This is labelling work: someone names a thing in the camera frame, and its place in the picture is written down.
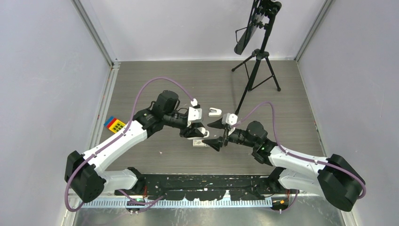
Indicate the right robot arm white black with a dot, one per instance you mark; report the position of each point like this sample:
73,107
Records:
332,178

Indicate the white staple remover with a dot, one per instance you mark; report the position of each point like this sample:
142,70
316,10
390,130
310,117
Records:
214,112

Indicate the yellow green colourful block toy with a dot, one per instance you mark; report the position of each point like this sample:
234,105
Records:
113,124

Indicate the black tripod stand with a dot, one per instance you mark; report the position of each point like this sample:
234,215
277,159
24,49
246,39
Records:
252,64

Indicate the black tablet on tripod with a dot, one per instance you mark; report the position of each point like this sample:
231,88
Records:
262,16

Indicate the aluminium cable duct rail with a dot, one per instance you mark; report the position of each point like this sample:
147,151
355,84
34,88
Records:
163,204

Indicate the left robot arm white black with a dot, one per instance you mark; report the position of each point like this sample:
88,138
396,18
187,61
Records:
86,173

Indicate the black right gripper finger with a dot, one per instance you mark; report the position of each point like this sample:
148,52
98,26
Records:
216,143
218,124

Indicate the white stapler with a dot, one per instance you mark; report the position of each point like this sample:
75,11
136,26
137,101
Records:
197,134

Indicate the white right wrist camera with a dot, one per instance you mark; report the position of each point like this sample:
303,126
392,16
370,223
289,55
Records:
229,120

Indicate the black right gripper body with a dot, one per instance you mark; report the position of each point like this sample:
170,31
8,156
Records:
226,136

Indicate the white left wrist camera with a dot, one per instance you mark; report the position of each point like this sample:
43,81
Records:
194,115

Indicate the white staple box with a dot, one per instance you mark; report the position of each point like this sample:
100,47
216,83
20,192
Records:
198,143

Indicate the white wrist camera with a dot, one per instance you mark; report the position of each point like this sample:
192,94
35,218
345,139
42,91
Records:
229,120
194,115

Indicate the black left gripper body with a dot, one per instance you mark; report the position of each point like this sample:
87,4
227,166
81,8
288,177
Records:
183,130

